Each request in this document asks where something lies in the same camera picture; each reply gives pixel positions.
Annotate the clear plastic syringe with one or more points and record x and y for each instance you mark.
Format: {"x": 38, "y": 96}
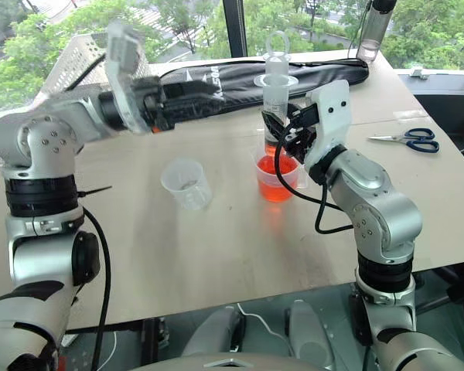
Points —
{"x": 275, "y": 89}

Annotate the black zip tie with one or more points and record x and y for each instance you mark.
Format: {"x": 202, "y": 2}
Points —
{"x": 96, "y": 190}

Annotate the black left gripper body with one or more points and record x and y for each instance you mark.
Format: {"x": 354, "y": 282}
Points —
{"x": 154, "y": 104}

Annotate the black side desk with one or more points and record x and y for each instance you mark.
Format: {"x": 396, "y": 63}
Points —
{"x": 450, "y": 116}

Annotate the grey robot torso plate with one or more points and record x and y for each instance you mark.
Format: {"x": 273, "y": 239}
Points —
{"x": 232, "y": 362}

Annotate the clear bottle with black cap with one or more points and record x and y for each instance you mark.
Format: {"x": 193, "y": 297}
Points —
{"x": 373, "y": 35}

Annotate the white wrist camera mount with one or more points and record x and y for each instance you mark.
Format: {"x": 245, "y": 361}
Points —
{"x": 120, "y": 77}
{"x": 330, "y": 116}

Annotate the long black fabric bag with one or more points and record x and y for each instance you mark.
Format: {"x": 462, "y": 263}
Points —
{"x": 247, "y": 83}

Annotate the black table leg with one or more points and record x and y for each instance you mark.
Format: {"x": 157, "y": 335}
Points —
{"x": 151, "y": 342}

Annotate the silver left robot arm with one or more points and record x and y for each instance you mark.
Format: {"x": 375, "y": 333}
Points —
{"x": 42, "y": 139}

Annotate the empty clear plastic cup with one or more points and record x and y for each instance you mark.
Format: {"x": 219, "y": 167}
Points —
{"x": 186, "y": 185}

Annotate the small white plastic part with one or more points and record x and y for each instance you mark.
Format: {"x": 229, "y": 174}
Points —
{"x": 418, "y": 73}

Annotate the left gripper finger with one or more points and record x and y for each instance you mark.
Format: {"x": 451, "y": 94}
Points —
{"x": 191, "y": 110}
{"x": 187, "y": 90}

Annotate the plastic cup with red liquid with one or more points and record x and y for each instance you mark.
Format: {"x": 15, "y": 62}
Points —
{"x": 276, "y": 185}

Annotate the perforated grey metal tray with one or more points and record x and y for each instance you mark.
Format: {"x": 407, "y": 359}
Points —
{"x": 77, "y": 62}

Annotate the black window frame post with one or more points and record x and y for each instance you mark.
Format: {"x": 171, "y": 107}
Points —
{"x": 235, "y": 27}

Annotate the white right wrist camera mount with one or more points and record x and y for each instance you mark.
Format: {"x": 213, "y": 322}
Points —
{"x": 330, "y": 116}

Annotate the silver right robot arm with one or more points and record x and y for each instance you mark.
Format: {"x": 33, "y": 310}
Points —
{"x": 386, "y": 216}

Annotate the grey rounded robot leg cover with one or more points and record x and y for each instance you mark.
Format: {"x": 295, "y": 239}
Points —
{"x": 309, "y": 336}
{"x": 214, "y": 332}

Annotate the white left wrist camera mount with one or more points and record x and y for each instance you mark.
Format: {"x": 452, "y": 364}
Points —
{"x": 120, "y": 77}

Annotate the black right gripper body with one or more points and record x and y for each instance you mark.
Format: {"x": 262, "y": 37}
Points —
{"x": 302, "y": 135}

